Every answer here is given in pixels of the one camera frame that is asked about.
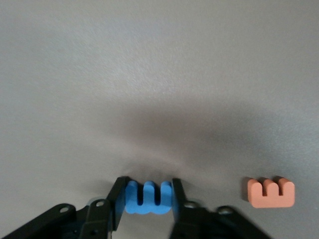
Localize orange foam letter E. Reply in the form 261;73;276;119
243;176;296;209

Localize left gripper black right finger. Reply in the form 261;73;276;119
169;177;274;239

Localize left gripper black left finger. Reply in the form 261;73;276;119
0;176;130;239

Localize blue foam letter E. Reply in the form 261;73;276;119
124;180;174;215

